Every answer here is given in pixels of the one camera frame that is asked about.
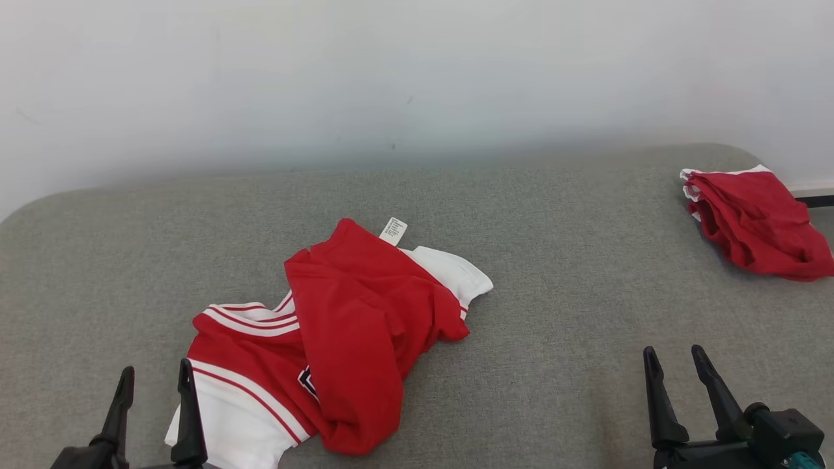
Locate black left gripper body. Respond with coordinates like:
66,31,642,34
51,444,219,469

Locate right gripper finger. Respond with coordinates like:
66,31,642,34
691,345,750,442
643,347,689,449

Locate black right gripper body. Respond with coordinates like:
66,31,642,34
654,438,786,469

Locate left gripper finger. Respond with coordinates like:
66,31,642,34
89,366,136,451
171,358,209,465

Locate red shorts with white stripes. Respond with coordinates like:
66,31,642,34
680,164,834,282

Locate red Bulls 23 jersey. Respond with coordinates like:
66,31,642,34
164,217,494,469

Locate grey wall baseboard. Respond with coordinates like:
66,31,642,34
788,188,834,208

